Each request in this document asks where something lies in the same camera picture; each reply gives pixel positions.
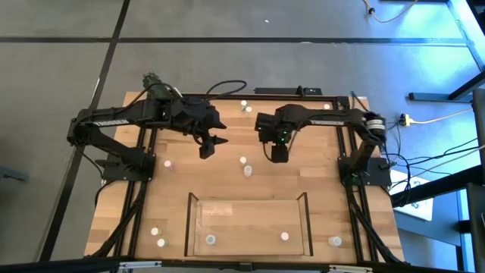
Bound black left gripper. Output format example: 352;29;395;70
177;96;230;147

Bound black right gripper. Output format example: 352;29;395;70
254;104;305;144

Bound clear acrylic shelf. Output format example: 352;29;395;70
183;191;314;258

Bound black power strip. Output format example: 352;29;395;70
253;86;324;96

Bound green cactus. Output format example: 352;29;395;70
142;71;171;100

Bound dark metal table foot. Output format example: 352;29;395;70
408;92;474;102

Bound white printed paper sheet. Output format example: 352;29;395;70
390;168;435;222

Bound black metal floor bar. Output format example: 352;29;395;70
390;165;485;209

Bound black rig beam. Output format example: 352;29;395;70
0;256;485;273

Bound grey furniture foot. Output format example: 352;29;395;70
0;165;30;183

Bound black aluminium table frame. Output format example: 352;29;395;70
89;93;405;266

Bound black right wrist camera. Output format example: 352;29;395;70
270;143;289;164

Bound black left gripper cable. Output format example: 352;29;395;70
204;79;248;102

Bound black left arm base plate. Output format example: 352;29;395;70
94;149;157;182

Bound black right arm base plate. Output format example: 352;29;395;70
338;155;392;187

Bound cream power cable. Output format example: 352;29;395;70
411;108;474;125

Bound orange floor cable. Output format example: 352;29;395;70
361;0;420;24

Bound silver aluminium rail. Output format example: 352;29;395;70
327;264;374;273
118;260;163;271

